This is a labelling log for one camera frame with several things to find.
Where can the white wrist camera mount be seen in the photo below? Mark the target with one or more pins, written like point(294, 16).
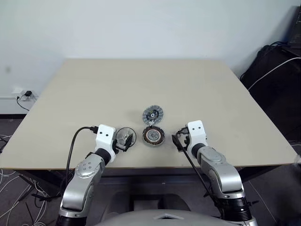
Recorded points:
point(196, 131)
point(105, 139)

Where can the grey robot torso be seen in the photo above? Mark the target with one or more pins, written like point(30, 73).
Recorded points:
point(160, 217)

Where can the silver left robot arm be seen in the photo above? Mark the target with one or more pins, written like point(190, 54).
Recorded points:
point(80, 183)

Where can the copper wound motor stator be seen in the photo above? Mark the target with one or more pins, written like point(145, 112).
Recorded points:
point(154, 136)

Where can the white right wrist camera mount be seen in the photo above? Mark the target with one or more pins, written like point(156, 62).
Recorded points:
point(196, 131)

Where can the black plug adapter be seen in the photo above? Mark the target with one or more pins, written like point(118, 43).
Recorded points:
point(28, 93)

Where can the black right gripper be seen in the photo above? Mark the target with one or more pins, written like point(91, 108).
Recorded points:
point(186, 141)

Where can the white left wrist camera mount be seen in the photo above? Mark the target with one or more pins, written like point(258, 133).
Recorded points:
point(105, 139)

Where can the black table frame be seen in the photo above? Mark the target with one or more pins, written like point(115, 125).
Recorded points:
point(42, 181)

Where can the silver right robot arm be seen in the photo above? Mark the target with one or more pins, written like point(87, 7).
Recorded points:
point(223, 171)

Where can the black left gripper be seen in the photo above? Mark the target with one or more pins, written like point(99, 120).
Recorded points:
point(118, 144)

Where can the black bag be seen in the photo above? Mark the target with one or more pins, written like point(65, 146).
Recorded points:
point(270, 94)

